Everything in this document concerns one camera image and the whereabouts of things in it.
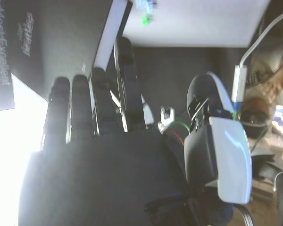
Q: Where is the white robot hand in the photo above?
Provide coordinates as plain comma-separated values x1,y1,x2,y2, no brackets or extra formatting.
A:
17,36,253,226

